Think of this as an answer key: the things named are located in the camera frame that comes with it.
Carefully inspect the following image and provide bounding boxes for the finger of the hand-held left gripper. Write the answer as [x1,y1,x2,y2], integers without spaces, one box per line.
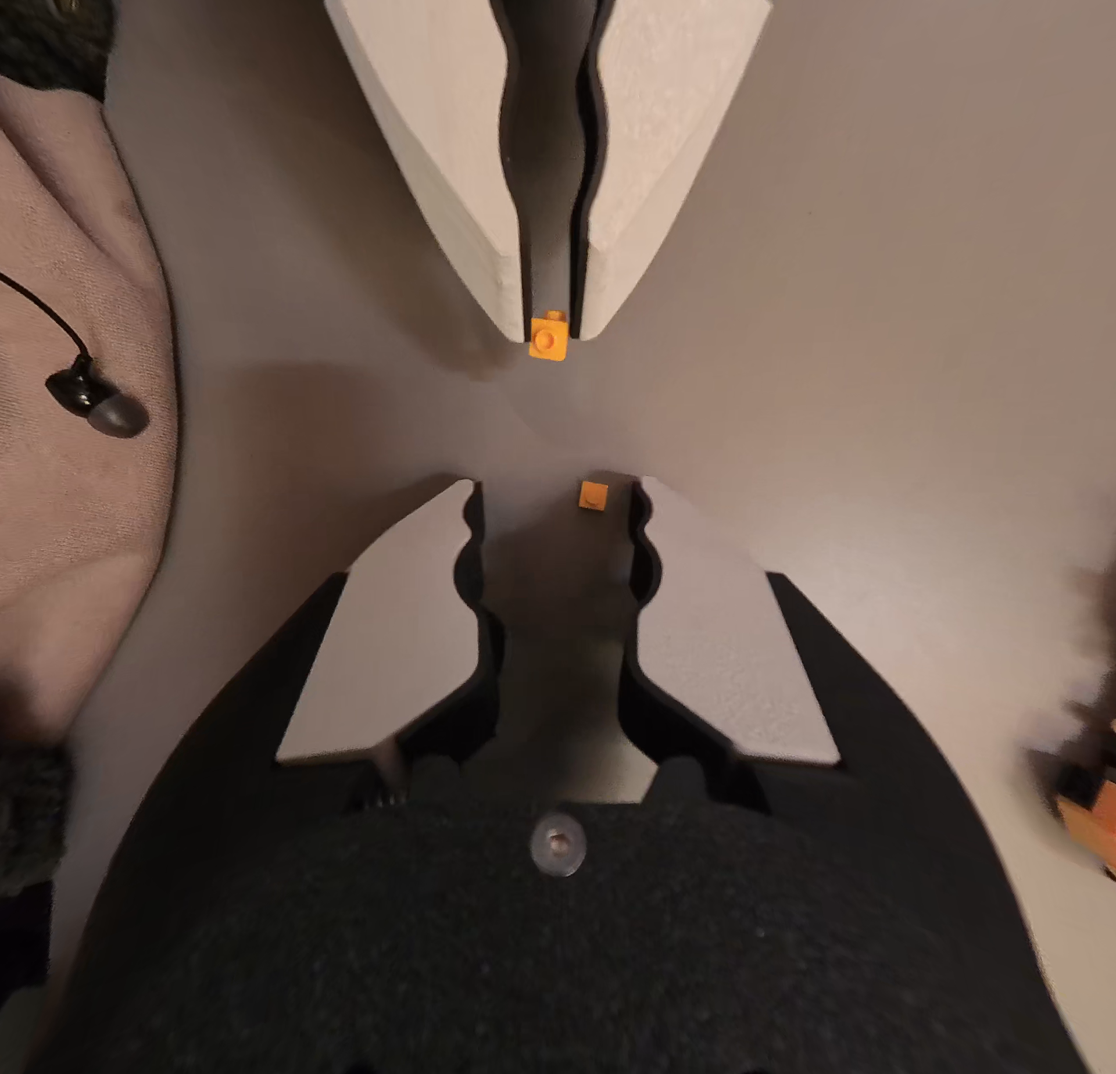
[569,0,774,343]
[323,0,535,345]

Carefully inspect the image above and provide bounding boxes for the person's beige hoodie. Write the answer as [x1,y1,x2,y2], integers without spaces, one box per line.
[0,76,180,744]

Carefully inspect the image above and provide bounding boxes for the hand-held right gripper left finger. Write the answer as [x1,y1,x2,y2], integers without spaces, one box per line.
[274,478,507,768]

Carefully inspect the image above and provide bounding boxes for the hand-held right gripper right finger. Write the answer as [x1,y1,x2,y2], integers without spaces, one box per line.
[617,474,844,812]

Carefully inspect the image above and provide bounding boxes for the orange lego car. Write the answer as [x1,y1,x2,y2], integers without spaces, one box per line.
[1024,560,1116,883]

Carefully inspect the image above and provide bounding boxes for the black earphone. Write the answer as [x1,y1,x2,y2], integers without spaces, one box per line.
[0,272,151,439]

